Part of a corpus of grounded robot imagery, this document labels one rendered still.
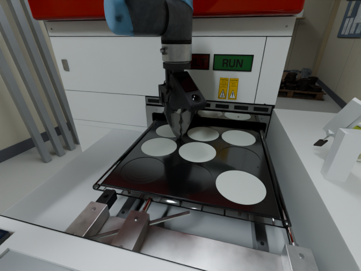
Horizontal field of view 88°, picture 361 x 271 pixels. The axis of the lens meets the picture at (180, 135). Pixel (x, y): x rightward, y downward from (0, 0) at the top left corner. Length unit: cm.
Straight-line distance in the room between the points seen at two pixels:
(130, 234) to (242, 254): 17
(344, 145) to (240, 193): 18
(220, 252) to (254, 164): 23
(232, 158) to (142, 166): 22
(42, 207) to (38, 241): 27
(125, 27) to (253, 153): 41
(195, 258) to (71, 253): 17
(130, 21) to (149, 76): 32
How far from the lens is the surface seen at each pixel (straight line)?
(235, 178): 44
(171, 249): 34
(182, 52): 48
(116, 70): 77
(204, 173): 43
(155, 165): 46
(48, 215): 54
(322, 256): 36
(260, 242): 41
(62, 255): 28
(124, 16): 41
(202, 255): 34
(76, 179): 61
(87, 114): 91
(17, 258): 30
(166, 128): 63
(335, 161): 38
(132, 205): 45
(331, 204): 35
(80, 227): 36
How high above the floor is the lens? 117
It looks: 28 degrees down
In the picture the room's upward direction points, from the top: straight up
